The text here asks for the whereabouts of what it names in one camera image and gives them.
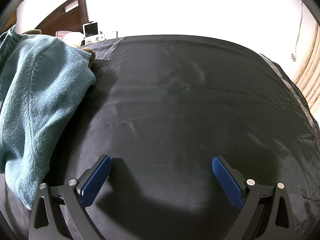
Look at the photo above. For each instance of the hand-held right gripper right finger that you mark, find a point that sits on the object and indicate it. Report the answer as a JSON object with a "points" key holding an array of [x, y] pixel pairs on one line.
{"points": [[226, 180]]}

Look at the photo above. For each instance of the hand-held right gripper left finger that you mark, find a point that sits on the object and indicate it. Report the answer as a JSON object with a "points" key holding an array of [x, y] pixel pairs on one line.
{"points": [[96, 181]]}

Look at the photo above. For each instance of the teal knit sweater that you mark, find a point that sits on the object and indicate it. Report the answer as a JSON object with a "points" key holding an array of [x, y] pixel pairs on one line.
{"points": [[40, 100]]}

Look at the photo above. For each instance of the black cloth bed cover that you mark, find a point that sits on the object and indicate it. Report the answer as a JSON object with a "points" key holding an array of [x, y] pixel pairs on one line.
{"points": [[187, 100]]}

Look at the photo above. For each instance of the brown fleece garment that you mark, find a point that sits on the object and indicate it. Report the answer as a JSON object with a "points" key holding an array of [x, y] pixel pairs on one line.
{"points": [[91, 55]]}

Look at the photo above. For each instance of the beige curtain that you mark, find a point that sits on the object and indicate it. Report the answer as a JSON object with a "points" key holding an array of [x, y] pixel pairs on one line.
{"points": [[310, 80]]}

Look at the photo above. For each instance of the pile of pink bedding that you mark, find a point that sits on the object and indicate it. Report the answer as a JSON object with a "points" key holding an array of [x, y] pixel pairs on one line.
{"points": [[71, 37]]}

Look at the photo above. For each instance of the white tablet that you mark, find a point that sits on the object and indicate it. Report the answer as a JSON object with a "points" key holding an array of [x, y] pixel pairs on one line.
{"points": [[90, 30]]}

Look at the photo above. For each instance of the dark wooden headboard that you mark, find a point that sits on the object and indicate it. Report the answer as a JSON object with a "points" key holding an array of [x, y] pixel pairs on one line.
{"points": [[67, 17]]}

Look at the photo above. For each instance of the photo collage frame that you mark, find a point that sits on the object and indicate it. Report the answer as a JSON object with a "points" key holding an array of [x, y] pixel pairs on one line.
{"points": [[107, 35]]}

